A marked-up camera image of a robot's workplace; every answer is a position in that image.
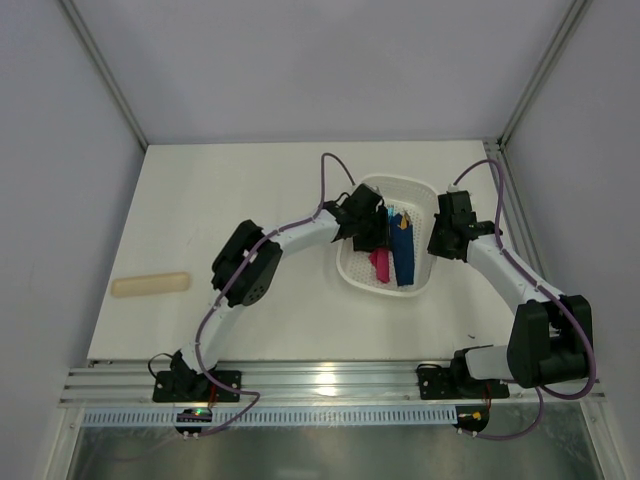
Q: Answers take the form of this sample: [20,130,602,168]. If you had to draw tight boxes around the pink paper napkin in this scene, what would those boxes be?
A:
[369,247,391,284]

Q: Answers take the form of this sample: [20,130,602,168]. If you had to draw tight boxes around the white perforated plastic basket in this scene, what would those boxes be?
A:
[336,173,438,298]

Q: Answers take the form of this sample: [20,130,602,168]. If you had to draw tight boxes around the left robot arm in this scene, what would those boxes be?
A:
[156,184,384,401]

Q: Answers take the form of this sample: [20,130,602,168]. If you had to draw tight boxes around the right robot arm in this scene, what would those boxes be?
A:
[428,191,597,400]

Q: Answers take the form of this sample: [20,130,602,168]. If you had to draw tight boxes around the blue packet in basket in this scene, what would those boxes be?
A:
[390,213,415,287]

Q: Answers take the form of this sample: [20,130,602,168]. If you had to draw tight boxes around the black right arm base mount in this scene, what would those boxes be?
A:
[415,363,510,400]

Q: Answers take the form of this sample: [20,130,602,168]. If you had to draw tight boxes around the slotted cable duct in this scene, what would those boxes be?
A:
[81,405,458,428]

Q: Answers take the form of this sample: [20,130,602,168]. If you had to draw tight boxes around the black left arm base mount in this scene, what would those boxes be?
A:
[152,370,242,403]

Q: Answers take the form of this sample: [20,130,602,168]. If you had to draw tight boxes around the aluminium frame rail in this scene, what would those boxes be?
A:
[58,360,609,409]

